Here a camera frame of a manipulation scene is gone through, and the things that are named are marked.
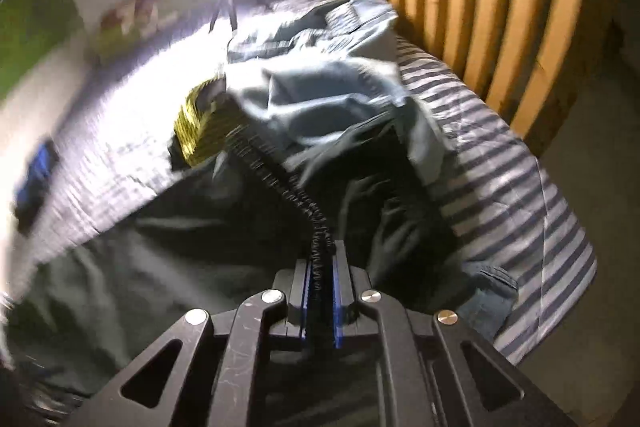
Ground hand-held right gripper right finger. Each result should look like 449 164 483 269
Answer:
330 241 576 427

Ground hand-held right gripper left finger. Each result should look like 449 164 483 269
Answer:
70 259 315 427

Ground black pants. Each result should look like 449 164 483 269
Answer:
7 119 481 427

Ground light blue jeans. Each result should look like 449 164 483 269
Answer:
225 0 518 343

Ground yellow black patterned garment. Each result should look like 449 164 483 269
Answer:
167 77 246 170

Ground striped bed sheet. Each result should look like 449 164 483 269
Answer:
0 0 598 365

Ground blue and black folded clothes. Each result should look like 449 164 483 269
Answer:
12 137 61 235

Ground wooden slatted bed rail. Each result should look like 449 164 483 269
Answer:
272 0 616 152

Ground green yellow wall hanging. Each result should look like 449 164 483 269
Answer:
0 0 88 108

